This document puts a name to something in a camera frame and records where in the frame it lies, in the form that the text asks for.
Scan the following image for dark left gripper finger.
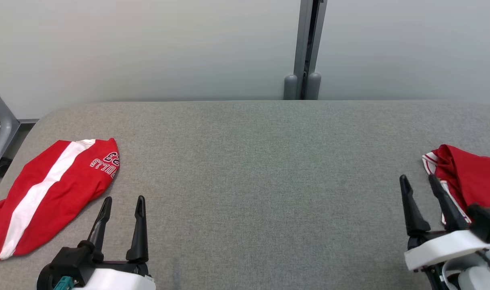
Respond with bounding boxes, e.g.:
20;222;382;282
126;196;149;263
78;197;113;262

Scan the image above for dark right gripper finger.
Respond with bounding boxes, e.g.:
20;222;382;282
399;174;431;237
428;174;469;231

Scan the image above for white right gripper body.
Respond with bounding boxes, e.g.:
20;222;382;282
404;230;490;271

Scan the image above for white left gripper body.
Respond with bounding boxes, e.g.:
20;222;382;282
74;261;157;290

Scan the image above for red shirt with white sleeves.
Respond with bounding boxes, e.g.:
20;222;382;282
422;144;490;226

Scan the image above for red shorts with Bulls print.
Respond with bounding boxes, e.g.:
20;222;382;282
0;138;120;260

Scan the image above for grey cylinder post foot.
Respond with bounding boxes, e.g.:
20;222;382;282
284;74;298;100
306;72;322;100

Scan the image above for grey partition post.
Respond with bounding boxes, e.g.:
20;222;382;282
293;0;328;100

